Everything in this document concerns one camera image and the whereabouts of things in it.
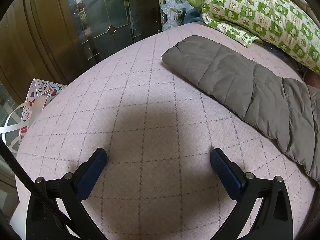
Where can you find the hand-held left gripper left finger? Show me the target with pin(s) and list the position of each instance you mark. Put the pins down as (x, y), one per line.
(91, 170)

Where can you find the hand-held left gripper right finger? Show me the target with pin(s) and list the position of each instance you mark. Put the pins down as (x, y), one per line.
(225, 172)

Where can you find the gray puffer jacket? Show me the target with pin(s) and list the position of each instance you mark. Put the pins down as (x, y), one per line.
(225, 72)

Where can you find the white patterned gift bag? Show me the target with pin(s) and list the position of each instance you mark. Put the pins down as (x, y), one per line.
(37, 92)

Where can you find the wooden door with glass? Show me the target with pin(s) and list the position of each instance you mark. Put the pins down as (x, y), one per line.
(37, 30)

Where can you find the blue cloth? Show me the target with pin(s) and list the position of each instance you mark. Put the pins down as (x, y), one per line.
(192, 16)

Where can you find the green patterned pillow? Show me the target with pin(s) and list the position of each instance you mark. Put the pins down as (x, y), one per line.
(262, 10)

